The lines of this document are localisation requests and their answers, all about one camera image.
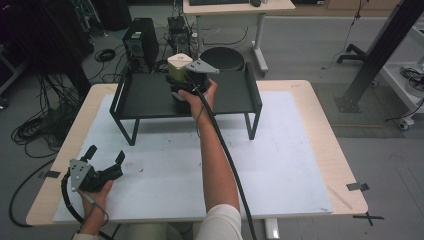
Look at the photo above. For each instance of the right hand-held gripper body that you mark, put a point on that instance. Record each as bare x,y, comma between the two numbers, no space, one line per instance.
201,80

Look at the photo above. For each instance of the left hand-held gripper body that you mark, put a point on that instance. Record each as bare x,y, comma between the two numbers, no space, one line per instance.
80,173

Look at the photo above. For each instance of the black metal shelf rack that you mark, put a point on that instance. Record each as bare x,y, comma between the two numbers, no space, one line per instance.
146,96

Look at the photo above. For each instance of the person's right hand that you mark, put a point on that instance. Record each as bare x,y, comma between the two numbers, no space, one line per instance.
200,105

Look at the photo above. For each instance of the person's left hand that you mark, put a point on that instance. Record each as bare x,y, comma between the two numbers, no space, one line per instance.
96,200

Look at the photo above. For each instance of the black tape piece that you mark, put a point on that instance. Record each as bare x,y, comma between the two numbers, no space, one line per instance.
52,174
357,186

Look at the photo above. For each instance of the black round stool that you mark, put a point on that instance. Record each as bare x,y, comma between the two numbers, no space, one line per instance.
226,58

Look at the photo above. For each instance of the white table mat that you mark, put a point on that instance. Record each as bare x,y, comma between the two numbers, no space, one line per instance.
150,186

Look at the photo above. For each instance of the small black computer tower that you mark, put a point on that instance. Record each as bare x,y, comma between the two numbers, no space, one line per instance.
180,36

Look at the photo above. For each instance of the large black computer tower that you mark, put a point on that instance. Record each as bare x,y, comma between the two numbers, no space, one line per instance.
141,41

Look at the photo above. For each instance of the light wooden desk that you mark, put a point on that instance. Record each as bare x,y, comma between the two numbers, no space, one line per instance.
236,10

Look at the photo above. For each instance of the black keyboard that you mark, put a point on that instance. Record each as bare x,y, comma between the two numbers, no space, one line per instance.
218,2

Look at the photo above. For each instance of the black computer mouse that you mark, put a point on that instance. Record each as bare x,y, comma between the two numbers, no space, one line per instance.
255,2

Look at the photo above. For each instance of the dark curtain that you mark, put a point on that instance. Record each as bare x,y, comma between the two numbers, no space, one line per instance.
40,43

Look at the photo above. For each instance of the black chair base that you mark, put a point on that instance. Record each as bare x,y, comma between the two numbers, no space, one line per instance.
351,53

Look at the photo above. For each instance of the white table leg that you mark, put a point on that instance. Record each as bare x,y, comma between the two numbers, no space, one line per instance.
272,230

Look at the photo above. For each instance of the white wheeled cart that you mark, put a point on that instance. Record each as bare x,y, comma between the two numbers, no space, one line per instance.
408,83

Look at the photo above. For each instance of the black metal post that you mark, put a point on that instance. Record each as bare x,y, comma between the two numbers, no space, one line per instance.
380,50

